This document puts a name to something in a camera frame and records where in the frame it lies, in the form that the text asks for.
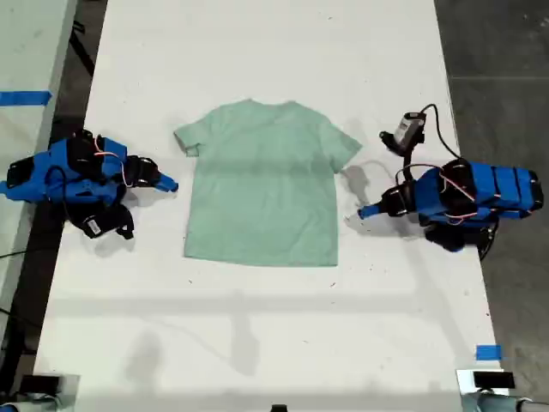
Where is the black camera cable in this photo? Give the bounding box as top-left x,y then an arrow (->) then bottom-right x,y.
45,166 -> 82,227
422,104 -> 462,160

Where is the square blue tape piece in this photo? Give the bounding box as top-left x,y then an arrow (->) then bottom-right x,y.
475,344 -> 503,361

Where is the white side table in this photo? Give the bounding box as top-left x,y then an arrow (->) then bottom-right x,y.
0,0 -> 78,301

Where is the white mounting plate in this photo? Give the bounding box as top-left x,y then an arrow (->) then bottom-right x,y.
455,368 -> 511,398

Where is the pale green T-shirt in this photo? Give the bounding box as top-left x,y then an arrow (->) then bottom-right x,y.
173,98 -> 365,268

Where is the small black box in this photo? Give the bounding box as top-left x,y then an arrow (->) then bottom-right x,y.
20,374 -> 61,394
473,371 -> 516,390

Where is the long blue tape strip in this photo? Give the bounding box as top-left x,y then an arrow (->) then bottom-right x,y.
0,89 -> 53,106

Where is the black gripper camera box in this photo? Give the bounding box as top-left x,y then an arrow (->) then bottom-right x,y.
80,214 -> 111,239
392,111 -> 426,152

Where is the black camera stalk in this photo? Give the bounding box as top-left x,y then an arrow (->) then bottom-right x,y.
378,130 -> 418,171
102,203 -> 136,240

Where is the black stand leg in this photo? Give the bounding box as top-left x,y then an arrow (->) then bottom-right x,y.
70,25 -> 96,78

